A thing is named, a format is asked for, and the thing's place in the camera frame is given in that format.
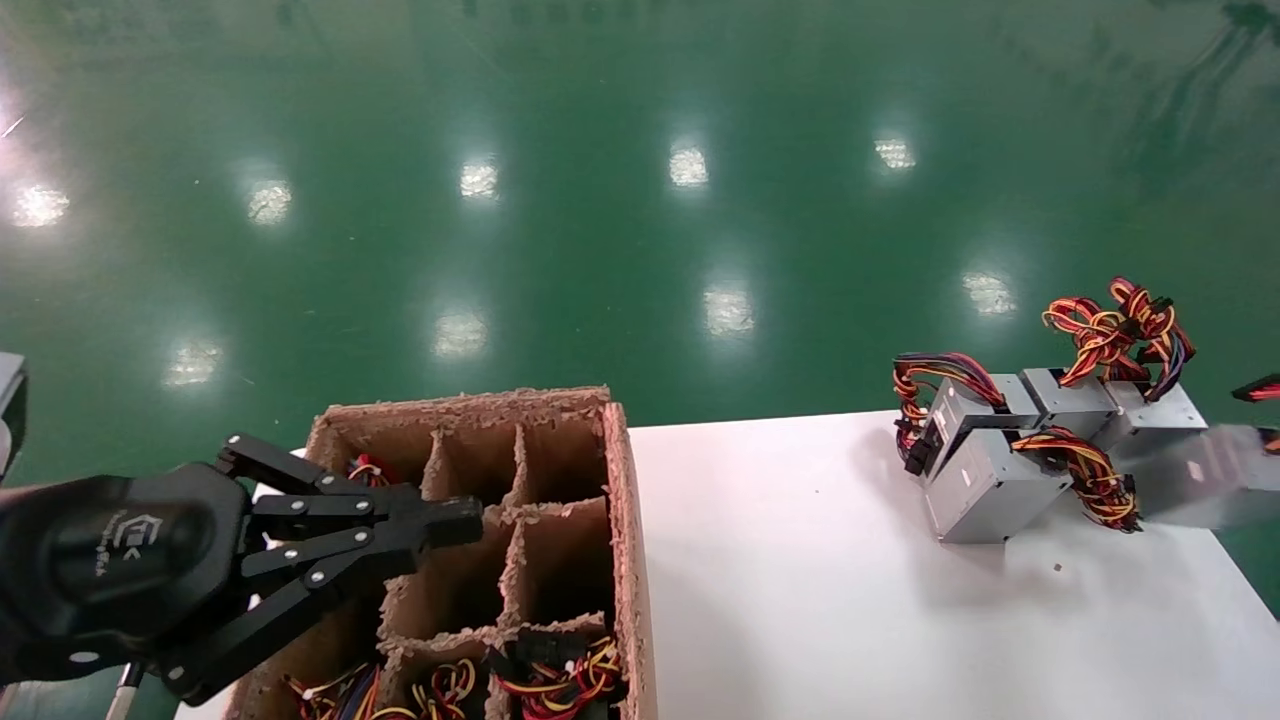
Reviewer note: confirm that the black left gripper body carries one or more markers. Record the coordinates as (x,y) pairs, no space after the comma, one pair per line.
(120,560)

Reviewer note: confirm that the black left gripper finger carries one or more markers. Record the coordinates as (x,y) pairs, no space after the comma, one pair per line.
(300,610)
(320,478)

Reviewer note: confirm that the brown cardboard box with dividers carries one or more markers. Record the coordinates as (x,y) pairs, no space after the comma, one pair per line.
(630,560)

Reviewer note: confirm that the white pipe frame cart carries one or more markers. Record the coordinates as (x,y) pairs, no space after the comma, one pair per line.
(122,695)

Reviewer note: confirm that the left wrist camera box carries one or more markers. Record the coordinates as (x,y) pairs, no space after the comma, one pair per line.
(12,410)

